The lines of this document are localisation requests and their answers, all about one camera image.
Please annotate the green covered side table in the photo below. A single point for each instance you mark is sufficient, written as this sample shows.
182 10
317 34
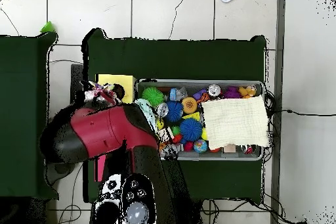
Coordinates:
21 116

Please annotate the dark grey floor pedal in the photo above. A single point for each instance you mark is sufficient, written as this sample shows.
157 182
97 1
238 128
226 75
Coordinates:
60 172

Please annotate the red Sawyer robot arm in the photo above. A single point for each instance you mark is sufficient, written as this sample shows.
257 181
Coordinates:
99 132

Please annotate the colourful printed paper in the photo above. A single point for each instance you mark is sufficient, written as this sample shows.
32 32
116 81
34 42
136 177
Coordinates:
95 90

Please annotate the green spiky ball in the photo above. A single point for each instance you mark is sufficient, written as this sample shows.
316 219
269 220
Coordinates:
153 95

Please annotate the silver drink can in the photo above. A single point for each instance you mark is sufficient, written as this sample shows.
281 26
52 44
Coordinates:
214 90

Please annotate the yellow cheese wedge toy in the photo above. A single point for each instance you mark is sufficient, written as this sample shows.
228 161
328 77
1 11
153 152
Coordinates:
193 116

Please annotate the light blue muslin cloth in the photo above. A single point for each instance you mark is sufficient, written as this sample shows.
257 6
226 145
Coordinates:
147 111

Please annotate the globe print ball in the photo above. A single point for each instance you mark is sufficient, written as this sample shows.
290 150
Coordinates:
200 146

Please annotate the wooden box with three holes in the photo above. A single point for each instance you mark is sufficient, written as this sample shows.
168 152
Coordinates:
128 84

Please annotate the cream muslin cloth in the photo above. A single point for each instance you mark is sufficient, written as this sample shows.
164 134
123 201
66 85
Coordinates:
236 121

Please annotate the toy burger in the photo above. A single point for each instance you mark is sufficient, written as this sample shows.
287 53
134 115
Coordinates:
189 105

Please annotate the large blue spiky ball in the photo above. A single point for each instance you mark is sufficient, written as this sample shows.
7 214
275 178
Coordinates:
190 129

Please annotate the small bright green object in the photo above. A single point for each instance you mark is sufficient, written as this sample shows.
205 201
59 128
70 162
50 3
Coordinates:
48 27

